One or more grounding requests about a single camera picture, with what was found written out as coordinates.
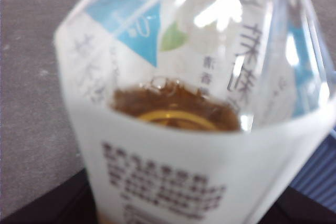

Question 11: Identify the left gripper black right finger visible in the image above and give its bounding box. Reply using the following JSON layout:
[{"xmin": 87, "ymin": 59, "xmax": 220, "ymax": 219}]
[{"xmin": 246, "ymin": 199, "xmax": 302, "ymax": 224}]

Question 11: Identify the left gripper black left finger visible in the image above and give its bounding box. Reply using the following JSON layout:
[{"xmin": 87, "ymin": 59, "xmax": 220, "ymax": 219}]
[{"xmin": 46, "ymin": 180, "xmax": 92, "ymax": 224}]

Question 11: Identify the light tea bottle white label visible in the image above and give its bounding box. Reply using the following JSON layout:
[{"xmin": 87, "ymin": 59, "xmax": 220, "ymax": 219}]
[{"xmin": 52, "ymin": 0, "xmax": 336, "ymax": 224}]

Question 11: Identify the blue ribbed cup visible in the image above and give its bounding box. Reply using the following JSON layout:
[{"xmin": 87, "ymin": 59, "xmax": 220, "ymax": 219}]
[{"xmin": 287, "ymin": 125, "xmax": 336, "ymax": 205}]

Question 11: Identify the dark navy rectangular tray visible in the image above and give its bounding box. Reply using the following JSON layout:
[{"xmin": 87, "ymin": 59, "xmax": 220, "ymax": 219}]
[{"xmin": 0, "ymin": 167, "xmax": 336, "ymax": 224}]

